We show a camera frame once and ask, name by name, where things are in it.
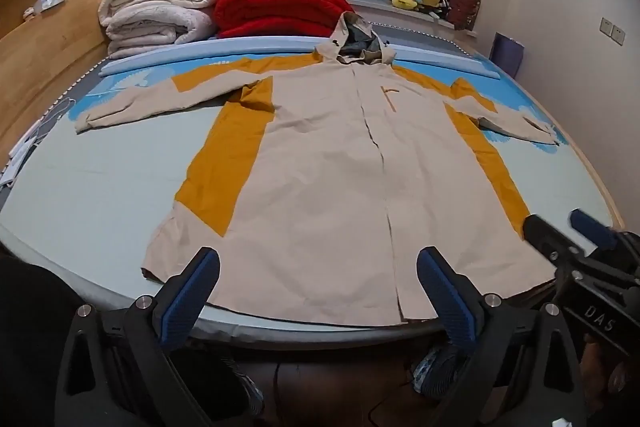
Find wooden bed frame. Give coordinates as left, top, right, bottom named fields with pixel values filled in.
left=0, top=0, right=626, bottom=230

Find purple box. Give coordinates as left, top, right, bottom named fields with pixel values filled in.
left=490, top=32, right=525, bottom=78

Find blue shoe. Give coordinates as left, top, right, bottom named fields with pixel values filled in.
left=412, top=346, right=452, bottom=399
left=226, top=357, right=264, bottom=414

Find white papers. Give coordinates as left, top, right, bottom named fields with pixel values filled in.
left=0, top=133, right=40, bottom=188

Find beige and mustard hooded jacket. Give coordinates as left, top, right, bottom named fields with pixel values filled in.
left=74, top=12, right=561, bottom=328

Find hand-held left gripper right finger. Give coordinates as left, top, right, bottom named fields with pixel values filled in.
left=416, top=247, right=588, bottom=427

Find white window sill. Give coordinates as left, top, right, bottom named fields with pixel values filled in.
left=345, top=0, right=482, bottom=38

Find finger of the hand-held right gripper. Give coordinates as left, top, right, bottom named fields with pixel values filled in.
left=570, top=208, right=619, bottom=253
left=522, top=214, right=586, bottom=268

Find person's black garment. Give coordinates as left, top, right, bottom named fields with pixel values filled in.
left=0, top=253, right=97, bottom=427

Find person's right hand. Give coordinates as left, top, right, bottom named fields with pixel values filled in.
left=580, top=336, right=640, bottom=427

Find white fleece folded blanket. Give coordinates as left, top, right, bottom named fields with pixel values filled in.
left=106, top=2, right=221, bottom=60

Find white wall switch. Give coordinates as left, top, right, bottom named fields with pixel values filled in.
left=599, top=17, right=627, bottom=46

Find light blue padded strip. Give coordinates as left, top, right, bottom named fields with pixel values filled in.
left=99, top=36, right=501, bottom=80

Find dark red bag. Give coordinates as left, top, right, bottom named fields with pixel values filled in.
left=445, top=0, right=484, bottom=30

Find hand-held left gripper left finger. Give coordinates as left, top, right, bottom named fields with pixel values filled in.
left=54, top=247, right=221, bottom=427

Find red folded blanket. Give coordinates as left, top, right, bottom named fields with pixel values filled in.
left=214, top=0, right=357, bottom=40

